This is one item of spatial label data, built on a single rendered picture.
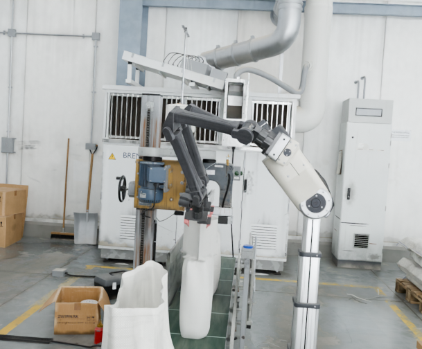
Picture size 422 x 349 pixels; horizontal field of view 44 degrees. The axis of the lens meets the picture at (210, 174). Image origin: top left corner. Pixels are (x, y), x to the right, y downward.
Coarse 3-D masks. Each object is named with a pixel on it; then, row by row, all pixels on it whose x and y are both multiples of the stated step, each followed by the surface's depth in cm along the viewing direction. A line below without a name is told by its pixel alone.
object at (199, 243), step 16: (192, 224) 287; (192, 240) 287; (208, 240) 288; (192, 256) 287; (208, 256) 291; (192, 272) 282; (208, 272) 283; (192, 288) 281; (208, 288) 283; (192, 304) 282; (208, 304) 284; (192, 320) 282; (208, 320) 287; (192, 336) 285
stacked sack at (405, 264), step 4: (400, 260) 555; (404, 260) 546; (408, 260) 541; (412, 260) 540; (400, 264) 550; (404, 264) 542; (408, 264) 534; (412, 264) 528; (416, 264) 528; (400, 268) 551; (404, 268) 534; (408, 268) 528; (408, 272) 526
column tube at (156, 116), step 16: (144, 96) 333; (160, 96) 333; (144, 112) 334; (160, 112) 337; (144, 128) 334; (160, 128) 340; (144, 144) 335; (160, 144) 344; (144, 240) 338; (144, 256) 338
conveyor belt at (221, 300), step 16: (224, 256) 508; (224, 272) 443; (224, 288) 392; (176, 304) 346; (224, 304) 352; (176, 320) 315; (224, 320) 320; (176, 336) 289; (208, 336) 291; (224, 336) 293
